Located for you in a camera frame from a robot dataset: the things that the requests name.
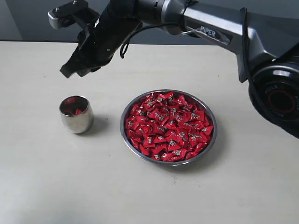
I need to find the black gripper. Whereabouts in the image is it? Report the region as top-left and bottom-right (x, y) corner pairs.
(60, 7), (141, 78)

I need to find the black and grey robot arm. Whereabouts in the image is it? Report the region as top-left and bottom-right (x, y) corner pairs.
(55, 0), (299, 137)

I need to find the stainless steel cup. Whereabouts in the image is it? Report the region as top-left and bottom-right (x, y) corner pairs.
(60, 96), (94, 134)

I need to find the pile of red wrapped candies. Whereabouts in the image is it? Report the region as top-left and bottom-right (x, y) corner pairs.
(125, 91), (214, 162)

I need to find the stainless steel bowl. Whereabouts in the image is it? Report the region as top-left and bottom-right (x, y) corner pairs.
(120, 89), (218, 167)

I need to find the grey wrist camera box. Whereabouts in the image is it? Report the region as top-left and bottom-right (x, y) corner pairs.
(48, 0), (99, 29)

